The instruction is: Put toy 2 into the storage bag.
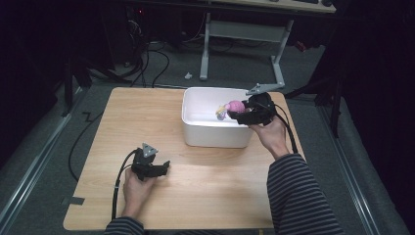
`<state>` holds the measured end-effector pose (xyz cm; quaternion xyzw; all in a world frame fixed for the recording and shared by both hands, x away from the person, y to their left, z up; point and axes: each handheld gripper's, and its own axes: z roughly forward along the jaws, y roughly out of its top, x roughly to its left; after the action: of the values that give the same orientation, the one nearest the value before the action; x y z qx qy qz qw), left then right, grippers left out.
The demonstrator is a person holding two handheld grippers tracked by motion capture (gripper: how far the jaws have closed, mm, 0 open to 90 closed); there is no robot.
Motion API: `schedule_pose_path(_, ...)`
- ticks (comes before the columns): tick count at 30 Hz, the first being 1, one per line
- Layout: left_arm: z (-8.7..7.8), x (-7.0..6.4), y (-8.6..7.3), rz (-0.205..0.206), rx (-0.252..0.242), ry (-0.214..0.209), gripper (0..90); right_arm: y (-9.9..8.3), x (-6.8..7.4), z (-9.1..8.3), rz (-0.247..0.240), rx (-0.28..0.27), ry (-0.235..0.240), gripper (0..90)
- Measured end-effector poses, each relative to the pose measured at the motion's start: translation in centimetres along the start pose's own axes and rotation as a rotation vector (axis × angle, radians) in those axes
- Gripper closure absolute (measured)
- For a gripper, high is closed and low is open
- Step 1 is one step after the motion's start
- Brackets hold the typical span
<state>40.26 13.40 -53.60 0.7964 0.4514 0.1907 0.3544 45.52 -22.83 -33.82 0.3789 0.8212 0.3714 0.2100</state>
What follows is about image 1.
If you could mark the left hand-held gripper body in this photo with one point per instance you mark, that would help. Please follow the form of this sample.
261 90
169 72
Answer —
143 163

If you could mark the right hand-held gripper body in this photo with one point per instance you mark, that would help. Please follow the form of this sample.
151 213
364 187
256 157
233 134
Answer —
262 109

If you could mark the white plastic bin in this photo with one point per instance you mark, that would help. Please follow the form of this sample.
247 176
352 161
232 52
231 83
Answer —
208 133

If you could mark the person's right hand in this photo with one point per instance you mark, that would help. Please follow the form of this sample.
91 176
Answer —
274 137

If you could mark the person's left hand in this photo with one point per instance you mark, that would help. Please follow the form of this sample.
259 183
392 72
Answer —
135 194

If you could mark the white scrap on floor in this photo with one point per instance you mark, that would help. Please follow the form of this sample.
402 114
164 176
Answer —
188 75

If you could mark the dark metal stand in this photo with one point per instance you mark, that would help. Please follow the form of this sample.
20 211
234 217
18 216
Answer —
334 107
68 84

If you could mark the desk with white legs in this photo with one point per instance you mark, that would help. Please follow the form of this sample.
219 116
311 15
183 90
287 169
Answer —
243 31

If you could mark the small red object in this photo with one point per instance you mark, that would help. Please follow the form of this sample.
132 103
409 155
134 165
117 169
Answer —
300 46

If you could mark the grey tape strip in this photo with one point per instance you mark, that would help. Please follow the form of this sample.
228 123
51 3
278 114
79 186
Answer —
74 200

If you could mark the metal floor rail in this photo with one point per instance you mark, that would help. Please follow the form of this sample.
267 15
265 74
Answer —
349 169
39 156

